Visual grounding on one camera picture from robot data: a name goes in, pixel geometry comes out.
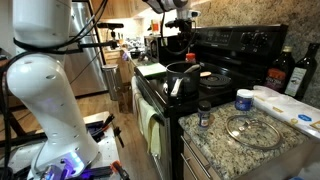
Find orange container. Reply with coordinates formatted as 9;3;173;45
150;19;165;35

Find black cooking pot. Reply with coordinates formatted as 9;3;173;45
162;60;202;100

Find wooden drawer cabinet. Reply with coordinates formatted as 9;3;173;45
177;122;235;180

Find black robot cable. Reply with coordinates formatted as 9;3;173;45
0;0;189;180

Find dark bottle orange label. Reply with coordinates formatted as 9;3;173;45
264;45;296;94

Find small black capped spice bottle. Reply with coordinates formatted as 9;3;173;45
197;100;213;130

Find yellow dish towel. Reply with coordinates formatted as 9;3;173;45
137;97;163;160

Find dark olive oil bottle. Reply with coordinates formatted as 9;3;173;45
283;42;320;101

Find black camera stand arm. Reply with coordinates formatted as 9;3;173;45
57;28;120;55

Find black countertop appliance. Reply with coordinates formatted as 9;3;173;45
143;33;198;66

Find black coil burner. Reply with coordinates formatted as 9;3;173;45
198;72;233;90

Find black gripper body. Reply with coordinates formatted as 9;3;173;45
177;16;195;37

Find stainless steel fridge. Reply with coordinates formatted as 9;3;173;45
59;1;108;98

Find black electric stove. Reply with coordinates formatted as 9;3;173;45
132;23;290;180

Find white dish towel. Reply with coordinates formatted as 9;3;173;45
130;75;148;135

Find silver drawer handle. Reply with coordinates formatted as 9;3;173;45
179;151;195;180
179;134;213;172

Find glass pot lid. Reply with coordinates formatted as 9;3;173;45
224;113;284;151

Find black bar camera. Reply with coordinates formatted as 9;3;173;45
96;22;125;30

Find black orange clamp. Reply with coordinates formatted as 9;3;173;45
84;112;116;139
110;159;132;180

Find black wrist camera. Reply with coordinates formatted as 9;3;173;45
164;18;183;30

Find white jar blue label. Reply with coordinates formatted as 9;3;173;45
234;88;255;112

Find white plastic bag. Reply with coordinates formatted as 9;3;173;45
251;84;320;141

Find green white cutting board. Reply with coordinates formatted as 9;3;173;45
136;62;167;80

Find brown wooden upper cabinets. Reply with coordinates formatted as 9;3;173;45
89;0;152;20

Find small black clamp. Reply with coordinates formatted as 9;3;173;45
112;126;126;150

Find white robot table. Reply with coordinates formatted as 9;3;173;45
0;110;122;180

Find light wooden stirring spatula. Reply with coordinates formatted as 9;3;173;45
183;63;202;75

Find grey trash can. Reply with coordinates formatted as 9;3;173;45
100;63;124;102

